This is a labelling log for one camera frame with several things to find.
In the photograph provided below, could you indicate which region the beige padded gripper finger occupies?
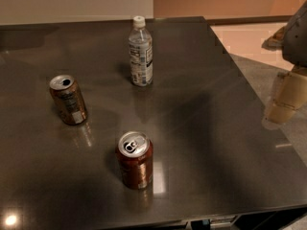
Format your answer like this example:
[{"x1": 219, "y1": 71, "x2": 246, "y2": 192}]
[{"x1": 262, "y1": 65, "x2": 307, "y2": 127}]

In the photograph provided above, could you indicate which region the clear plastic water bottle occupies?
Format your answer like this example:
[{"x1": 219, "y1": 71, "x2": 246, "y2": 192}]
[{"x1": 129, "y1": 16, "x2": 154, "y2": 86}]

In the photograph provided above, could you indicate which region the red soda can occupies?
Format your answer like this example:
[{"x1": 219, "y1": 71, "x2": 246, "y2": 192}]
[{"x1": 115, "y1": 131, "x2": 154, "y2": 190}]

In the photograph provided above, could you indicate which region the brown soda can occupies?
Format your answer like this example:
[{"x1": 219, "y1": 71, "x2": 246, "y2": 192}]
[{"x1": 49, "y1": 75, "x2": 87, "y2": 126}]

